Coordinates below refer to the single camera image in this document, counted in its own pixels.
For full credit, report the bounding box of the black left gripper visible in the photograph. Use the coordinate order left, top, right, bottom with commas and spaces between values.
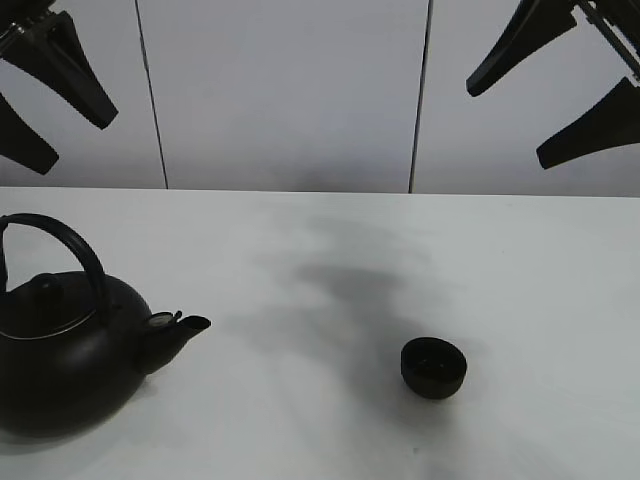
1, 0, 118, 175

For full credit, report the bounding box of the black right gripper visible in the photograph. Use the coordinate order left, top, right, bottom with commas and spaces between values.
466, 0, 639, 169

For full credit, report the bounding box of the black cast iron teapot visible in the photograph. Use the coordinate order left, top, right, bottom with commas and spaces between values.
1, 213, 211, 437

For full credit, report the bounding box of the small black teacup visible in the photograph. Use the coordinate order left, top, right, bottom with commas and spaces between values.
400, 337, 468, 400

